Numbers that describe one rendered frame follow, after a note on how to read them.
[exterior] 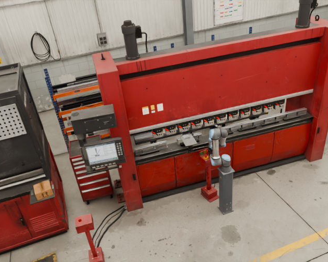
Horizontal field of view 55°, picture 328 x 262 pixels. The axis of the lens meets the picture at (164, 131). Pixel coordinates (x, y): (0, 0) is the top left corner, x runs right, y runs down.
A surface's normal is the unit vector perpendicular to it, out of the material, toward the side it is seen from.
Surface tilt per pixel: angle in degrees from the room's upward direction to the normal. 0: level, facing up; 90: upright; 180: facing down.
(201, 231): 0
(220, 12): 90
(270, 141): 90
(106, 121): 90
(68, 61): 90
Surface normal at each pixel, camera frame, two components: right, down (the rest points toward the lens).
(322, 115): 0.27, 0.49
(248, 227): -0.10, -0.84
